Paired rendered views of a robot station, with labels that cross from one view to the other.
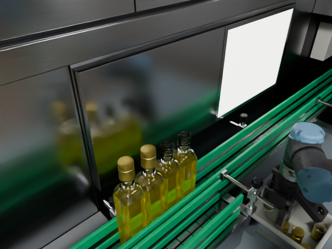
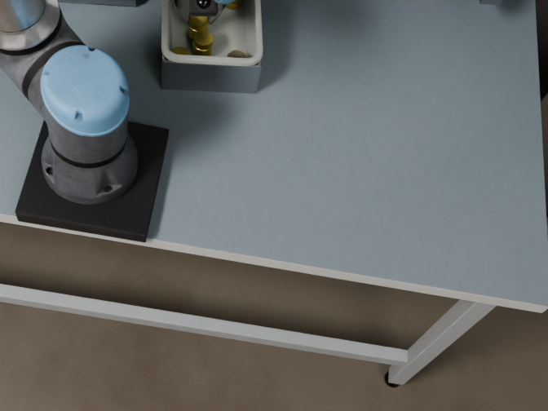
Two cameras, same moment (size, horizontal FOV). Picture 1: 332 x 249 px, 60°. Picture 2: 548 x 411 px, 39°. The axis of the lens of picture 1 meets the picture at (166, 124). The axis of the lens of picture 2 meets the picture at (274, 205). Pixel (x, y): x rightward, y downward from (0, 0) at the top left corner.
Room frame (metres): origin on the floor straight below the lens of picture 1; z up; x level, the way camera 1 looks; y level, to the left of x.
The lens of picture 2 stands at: (-0.18, -0.94, 1.90)
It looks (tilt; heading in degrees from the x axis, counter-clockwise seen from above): 62 degrees down; 24
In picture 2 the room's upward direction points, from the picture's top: 18 degrees clockwise
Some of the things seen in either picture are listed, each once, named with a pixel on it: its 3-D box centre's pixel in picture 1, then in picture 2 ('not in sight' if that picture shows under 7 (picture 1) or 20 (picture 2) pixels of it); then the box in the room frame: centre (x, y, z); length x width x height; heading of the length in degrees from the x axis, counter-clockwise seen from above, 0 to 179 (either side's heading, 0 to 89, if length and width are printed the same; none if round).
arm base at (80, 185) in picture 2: not in sight; (89, 147); (0.22, -0.43, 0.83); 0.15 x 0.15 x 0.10
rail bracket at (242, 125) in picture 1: (236, 128); not in sight; (0.86, -0.26, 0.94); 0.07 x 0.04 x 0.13; 43
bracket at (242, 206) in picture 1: (235, 210); not in sight; (0.57, -0.21, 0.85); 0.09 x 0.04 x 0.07; 43
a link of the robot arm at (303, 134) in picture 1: (303, 146); not in sight; (0.56, -0.34, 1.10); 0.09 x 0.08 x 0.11; 172
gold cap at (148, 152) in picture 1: (148, 156); not in sight; (0.48, 0.04, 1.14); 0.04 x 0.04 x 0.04
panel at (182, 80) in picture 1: (212, 80); not in sight; (0.84, -0.15, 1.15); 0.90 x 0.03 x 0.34; 133
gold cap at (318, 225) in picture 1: (318, 232); (236, 64); (0.53, -0.46, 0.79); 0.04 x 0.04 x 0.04
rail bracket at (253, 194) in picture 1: (246, 191); not in sight; (0.55, -0.22, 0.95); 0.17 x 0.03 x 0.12; 43
